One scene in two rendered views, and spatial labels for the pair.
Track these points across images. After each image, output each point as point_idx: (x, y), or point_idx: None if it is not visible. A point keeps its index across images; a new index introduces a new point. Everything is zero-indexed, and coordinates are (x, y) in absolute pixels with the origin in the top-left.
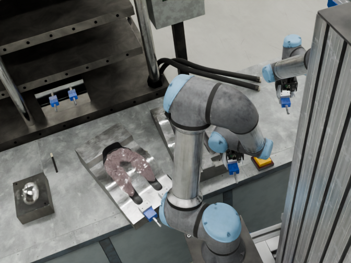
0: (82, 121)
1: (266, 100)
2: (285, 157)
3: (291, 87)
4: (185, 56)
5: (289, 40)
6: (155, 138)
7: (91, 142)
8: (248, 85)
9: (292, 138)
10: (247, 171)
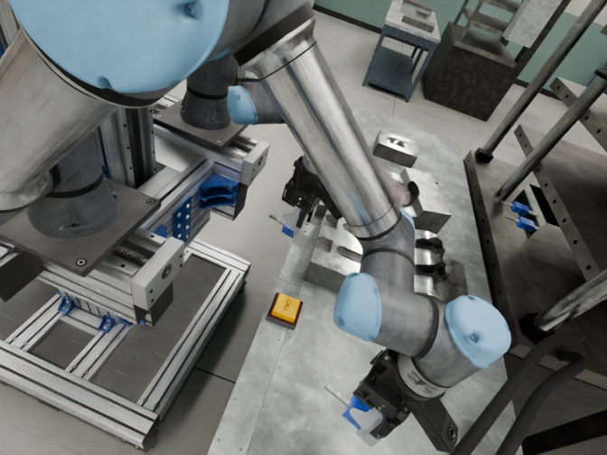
0: (484, 236)
1: (406, 452)
2: (262, 347)
3: (365, 376)
4: (605, 430)
5: (473, 300)
6: None
7: (433, 184)
8: (464, 441)
9: (285, 398)
10: (286, 284)
